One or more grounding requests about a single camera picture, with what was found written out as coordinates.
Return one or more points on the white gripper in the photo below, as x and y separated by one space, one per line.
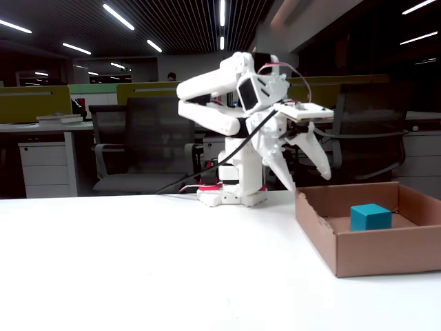
272 145

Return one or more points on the blue cube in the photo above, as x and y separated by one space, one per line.
370 219

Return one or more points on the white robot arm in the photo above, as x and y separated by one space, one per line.
206 86

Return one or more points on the white robot base red trim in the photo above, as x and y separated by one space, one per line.
234 198

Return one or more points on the brown cardboard box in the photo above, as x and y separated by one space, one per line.
379 251

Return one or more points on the black mesh office chair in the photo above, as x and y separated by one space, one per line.
155 138
372 138

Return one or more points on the yellow-green desk partition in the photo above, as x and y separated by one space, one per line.
148 91
31 103
327 86

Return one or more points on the linear ceiling light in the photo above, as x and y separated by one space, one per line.
418 38
118 65
222 42
119 16
154 45
418 6
222 12
15 26
41 73
76 48

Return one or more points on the person head dark hair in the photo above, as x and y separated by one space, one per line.
172 76

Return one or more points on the green desk partition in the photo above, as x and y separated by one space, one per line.
93 88

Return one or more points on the stack of books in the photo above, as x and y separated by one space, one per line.
60 119

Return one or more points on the white drawer cabinet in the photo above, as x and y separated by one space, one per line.
44 169

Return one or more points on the white office desk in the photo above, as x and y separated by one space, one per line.
41 127

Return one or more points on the white wrist camera mount plate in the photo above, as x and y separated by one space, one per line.
306 112

